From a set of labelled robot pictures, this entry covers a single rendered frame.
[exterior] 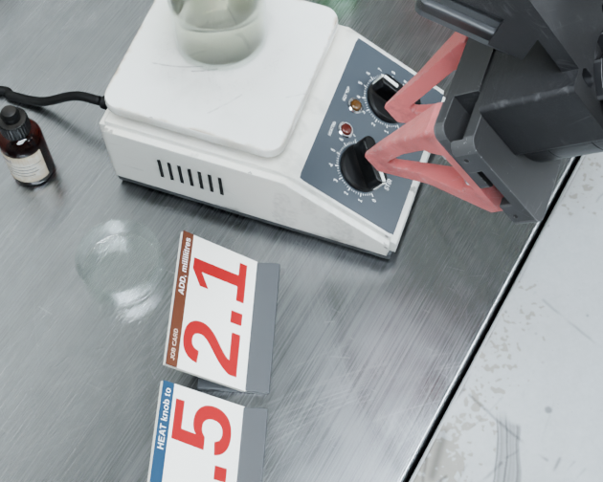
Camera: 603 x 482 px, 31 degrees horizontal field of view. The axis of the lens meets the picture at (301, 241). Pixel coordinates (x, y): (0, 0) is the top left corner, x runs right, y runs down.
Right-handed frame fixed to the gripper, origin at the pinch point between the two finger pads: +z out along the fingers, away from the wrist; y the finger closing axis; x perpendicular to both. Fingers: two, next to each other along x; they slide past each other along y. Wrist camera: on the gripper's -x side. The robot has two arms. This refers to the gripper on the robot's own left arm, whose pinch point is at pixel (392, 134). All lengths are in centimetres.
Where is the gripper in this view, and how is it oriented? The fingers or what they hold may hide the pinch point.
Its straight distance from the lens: 60.4
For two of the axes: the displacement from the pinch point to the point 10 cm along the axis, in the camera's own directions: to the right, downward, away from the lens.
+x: 6.2, 5.6, 5.5
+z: -7.0, 0.9, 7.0
